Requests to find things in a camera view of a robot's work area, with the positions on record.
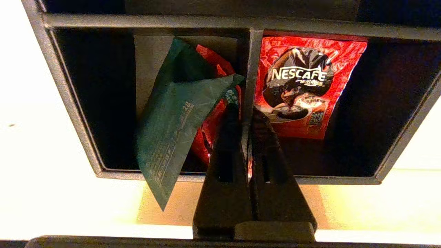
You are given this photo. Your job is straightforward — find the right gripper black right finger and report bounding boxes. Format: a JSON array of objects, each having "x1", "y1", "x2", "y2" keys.
[{"x1": 248, "y1": 107, "x2": 317, "y2": 228}]

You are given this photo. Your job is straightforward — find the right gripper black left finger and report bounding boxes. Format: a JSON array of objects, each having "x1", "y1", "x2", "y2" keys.
[{"x1": 192, "y1": 103, "x2": 254, "y2": 240}]

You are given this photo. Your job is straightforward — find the black compartment organizer box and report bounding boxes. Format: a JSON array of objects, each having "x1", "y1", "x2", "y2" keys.
[{"x1": 21, "y1": 0, "x2": 441, "y2": 185}]

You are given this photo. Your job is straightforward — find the plain red sachet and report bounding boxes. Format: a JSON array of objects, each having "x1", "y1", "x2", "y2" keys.
[{"x1": 191, "y1": 44, "x2": 244, "y2": 166}]

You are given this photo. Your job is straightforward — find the dark green sachet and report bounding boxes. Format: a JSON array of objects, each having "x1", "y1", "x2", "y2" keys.
[{"x1": 135, "y1": 37, "x2": 246, "y2": 211}]

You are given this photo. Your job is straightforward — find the red Nescafe coffee sachet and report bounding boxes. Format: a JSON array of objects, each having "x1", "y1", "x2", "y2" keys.
[{"x1": 254, "y1": 31, "x2": 368, "y2": 140}]

